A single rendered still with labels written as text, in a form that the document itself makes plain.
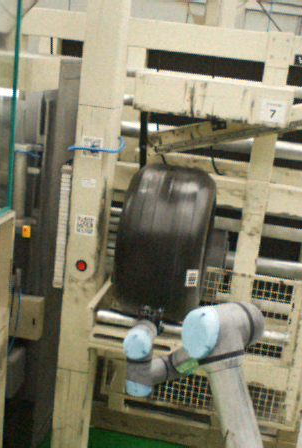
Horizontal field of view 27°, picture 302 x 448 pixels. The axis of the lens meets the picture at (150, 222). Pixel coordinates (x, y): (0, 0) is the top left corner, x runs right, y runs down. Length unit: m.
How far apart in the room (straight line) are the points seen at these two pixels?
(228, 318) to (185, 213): 0.67
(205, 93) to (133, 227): 0.64
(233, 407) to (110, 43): 1.30
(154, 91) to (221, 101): 0.26
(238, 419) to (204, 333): 0.21
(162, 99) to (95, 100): 0.33
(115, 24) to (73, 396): 1.43
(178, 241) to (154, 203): 0.16
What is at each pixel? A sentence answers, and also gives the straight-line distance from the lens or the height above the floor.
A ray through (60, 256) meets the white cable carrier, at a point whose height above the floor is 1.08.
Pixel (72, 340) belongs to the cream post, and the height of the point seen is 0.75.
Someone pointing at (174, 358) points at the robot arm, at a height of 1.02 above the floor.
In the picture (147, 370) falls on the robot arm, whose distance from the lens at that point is 1.86.
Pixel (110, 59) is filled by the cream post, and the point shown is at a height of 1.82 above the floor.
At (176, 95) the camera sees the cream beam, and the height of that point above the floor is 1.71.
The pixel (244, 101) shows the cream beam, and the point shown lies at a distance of 2.46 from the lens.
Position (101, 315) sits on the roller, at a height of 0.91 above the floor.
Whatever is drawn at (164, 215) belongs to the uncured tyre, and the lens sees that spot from 2.13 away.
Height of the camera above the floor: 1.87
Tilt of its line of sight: 15 degrees down
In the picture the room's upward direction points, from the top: 7 degrees clockwise
